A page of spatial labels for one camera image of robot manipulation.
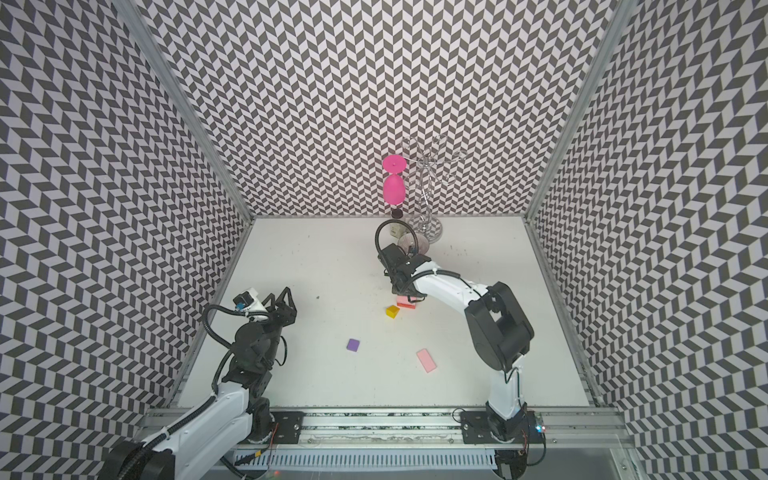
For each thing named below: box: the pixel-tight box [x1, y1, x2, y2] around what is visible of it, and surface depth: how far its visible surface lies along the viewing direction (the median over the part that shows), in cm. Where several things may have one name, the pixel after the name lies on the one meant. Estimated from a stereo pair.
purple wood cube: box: [346, 338, 360, 353], surface depth 88 cm
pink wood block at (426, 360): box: [416, 348, 437, 373], surface depth 86 cm
